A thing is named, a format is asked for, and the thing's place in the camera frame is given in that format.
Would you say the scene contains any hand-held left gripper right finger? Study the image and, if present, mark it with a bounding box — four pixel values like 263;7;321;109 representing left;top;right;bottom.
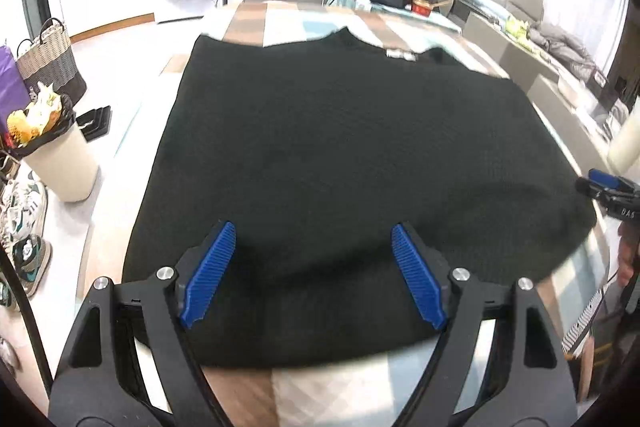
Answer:
390;221;581;427

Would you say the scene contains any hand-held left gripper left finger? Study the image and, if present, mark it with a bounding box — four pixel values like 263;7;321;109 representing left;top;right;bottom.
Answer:
47;220;238;427

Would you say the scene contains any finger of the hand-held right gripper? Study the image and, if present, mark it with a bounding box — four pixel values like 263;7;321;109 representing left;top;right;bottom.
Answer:
587;168;626;190
575;177;608;204

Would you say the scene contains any black knit sweater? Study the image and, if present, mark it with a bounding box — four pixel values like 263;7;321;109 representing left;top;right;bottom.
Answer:
122;27;598;368

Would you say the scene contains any person's right hand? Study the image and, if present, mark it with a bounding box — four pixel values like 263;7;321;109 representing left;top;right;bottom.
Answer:
617;222;640;289

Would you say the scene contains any grey jacket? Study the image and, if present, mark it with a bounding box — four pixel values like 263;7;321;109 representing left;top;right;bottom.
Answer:
530;22;608;82

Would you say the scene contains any checkered blanket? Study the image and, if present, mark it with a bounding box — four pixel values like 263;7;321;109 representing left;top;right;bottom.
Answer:
75;0;626;427

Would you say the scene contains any large beige box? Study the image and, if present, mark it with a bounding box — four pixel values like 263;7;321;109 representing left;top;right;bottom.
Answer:
462;12;566;92

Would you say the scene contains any green plush toy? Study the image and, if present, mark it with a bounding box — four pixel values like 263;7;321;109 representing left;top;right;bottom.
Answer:
505;17;533;40

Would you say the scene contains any white green sneaker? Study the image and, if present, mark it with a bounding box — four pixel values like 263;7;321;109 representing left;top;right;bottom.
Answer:
10;234;53;298
0;179;48;248

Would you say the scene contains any beige trash bin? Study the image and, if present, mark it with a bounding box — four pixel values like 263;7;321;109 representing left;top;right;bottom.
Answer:
5;87;101;204

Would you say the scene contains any black flat box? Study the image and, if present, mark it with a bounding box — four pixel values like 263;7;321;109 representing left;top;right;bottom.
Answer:
75;105;114;142

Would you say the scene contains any light blue pillow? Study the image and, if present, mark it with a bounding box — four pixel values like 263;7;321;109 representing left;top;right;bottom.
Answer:
452;0;508;20

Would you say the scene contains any woven laundry basket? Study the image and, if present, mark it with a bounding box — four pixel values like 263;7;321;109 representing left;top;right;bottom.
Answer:
15;18;87;105

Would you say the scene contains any purple bag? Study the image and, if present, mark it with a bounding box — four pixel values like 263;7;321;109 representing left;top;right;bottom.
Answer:
0;44;28;112

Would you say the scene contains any teal checkered tablecloth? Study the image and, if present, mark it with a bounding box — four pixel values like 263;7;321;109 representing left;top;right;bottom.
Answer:
325;0;463;32

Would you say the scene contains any black cable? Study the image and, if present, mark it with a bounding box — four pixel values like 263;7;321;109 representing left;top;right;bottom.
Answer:
0;247;56;408

